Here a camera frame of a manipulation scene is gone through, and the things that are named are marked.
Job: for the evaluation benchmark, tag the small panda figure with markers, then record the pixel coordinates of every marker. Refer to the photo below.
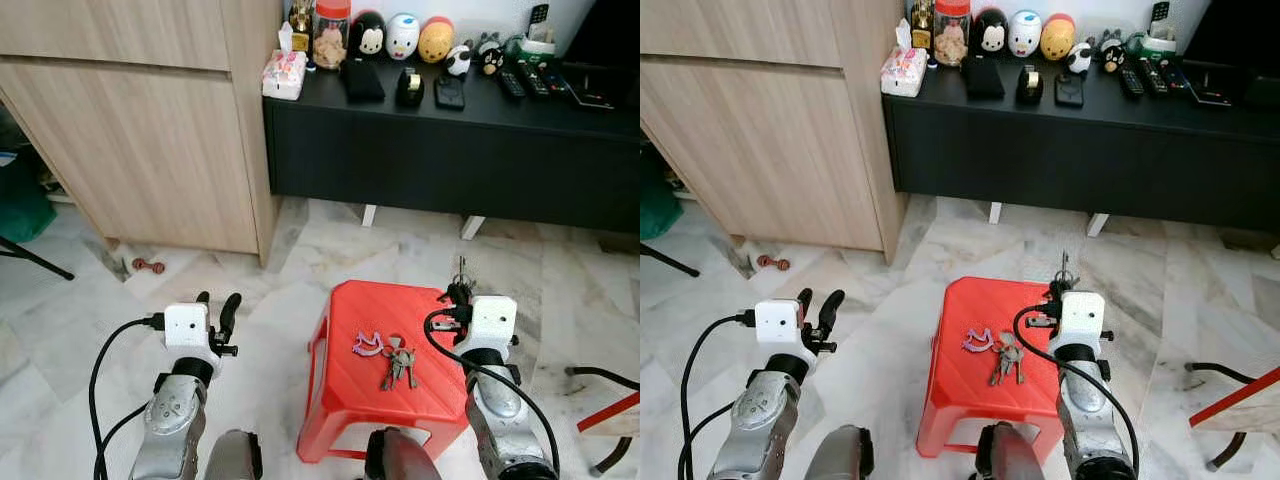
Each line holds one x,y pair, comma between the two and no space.
459,62
1079,60

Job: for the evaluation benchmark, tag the black tripod leg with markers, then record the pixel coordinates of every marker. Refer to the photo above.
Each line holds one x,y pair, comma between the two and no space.
668,259
35,259

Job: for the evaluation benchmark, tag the small black figure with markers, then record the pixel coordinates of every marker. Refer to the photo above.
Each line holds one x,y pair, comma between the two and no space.
489,55
1111,52

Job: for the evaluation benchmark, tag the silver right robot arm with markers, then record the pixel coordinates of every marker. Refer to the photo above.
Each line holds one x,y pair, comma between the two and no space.
498,410
1085,410

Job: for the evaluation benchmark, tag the grey left robot leg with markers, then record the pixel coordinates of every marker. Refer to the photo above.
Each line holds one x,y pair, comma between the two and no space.
842,455
235,458

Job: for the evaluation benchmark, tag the golden figurine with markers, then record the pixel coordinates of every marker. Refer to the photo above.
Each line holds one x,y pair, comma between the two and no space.
300,25
922,22

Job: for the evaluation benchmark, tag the key bunch with purple charm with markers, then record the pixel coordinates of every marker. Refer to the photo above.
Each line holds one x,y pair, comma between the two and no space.
400,366
1008,360

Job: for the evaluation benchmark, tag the small black case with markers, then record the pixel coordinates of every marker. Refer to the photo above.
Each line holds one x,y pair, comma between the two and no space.
450,93
1070,91

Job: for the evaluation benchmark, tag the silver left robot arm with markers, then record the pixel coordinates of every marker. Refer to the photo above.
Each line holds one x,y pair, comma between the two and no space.
172,420
760,415

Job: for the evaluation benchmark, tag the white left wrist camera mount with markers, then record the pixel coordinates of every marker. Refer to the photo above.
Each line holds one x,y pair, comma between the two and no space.
186,326
776,322

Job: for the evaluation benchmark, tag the grey right robot leg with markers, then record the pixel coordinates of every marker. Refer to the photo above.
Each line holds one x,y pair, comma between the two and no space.
1010,455
400,458

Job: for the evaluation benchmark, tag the black mouse plush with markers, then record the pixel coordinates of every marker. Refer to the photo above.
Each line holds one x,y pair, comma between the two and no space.
990,33
368,35

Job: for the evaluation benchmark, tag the white round plush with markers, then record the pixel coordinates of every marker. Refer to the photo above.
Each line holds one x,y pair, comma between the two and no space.
403,38
1024,35

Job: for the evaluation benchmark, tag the red plastic stool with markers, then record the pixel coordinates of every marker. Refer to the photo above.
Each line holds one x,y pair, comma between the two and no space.
385,302
1000,298

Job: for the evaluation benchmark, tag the light wooden cabinet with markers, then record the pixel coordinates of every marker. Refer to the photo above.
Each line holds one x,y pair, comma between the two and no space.
770,150
150,150

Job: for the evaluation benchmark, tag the black wallet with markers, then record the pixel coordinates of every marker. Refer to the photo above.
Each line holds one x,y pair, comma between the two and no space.
982,78
362,80

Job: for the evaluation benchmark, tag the black low TV console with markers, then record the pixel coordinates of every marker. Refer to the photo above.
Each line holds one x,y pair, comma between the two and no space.
1080,155
450,160

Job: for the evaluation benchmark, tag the green bag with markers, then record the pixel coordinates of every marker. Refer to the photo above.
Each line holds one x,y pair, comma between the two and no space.
22,205
658,210

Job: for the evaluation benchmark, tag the glass jar with red lid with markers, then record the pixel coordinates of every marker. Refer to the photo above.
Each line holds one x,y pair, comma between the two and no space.
330,40
952,38

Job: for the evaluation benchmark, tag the white console foot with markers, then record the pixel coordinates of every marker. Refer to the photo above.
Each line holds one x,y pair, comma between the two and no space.
995,212
368,216
473,227
1099,224

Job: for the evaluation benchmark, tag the black table leg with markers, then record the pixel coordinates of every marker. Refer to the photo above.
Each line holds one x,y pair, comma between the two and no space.
1232,452
600,373
615,458
1215,368

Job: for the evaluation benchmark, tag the pink tissue pack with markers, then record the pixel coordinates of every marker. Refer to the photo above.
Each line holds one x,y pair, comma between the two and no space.
902,72
284,75

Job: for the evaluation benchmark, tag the black tape dispenser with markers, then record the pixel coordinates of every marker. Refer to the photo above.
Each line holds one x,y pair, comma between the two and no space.
410,90
1030,87

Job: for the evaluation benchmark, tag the small red floor toy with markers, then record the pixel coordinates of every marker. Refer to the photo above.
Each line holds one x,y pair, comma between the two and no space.
148,266
773,263

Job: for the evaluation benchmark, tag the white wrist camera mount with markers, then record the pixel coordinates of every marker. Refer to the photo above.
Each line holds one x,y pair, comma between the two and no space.
1083,314
776,322
494,318
186,326

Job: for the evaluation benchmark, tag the grey robot leg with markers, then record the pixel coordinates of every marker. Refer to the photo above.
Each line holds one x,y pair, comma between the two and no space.
400,458
1010,455
235,458
842,455

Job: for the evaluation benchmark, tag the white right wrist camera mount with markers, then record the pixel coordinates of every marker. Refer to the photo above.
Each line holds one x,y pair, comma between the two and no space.
494,318
1083,314

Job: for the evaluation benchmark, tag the black remote control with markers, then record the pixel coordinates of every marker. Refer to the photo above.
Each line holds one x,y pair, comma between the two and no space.
555,78
512,84
1131,82
1153,78
533,79
1175,76

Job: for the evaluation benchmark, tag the marble table with red edge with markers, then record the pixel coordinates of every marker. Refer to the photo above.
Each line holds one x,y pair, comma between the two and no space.
612,410
1240,395

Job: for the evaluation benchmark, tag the black television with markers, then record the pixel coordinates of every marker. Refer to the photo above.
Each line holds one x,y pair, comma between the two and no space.
1235,30
605,30

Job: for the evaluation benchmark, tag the yellow round plush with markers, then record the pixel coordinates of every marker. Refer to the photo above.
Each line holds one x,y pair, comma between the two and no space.
436,42
1058,40

